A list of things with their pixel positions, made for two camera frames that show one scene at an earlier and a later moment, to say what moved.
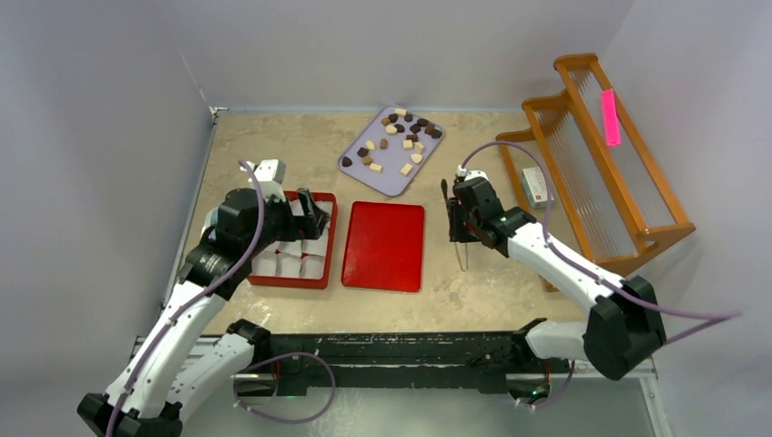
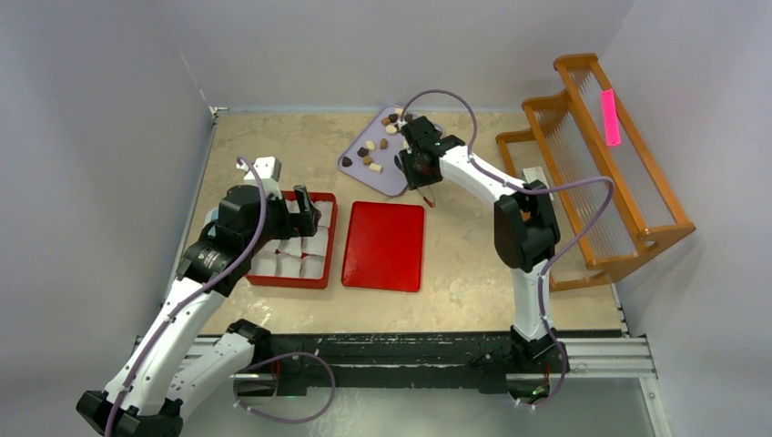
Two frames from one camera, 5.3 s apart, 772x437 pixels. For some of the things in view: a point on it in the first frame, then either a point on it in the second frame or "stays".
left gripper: [299, 227] stays
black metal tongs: [460, 259] → [426, 200]
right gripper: [456, 233] → [407, 157]
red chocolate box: [301, 263] stays
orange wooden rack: [587, 173] stays
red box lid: [385, 247] stays
